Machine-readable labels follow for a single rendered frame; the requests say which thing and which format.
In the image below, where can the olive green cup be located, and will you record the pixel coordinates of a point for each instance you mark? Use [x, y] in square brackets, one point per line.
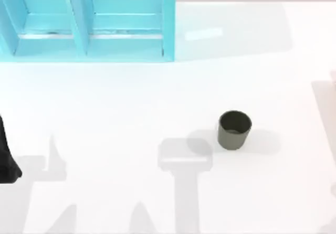
[231, 139]

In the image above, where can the light blue rack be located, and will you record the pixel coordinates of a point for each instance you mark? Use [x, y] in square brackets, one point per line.
[78, 21]

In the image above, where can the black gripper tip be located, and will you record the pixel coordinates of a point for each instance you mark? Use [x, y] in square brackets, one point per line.
[6, 163]

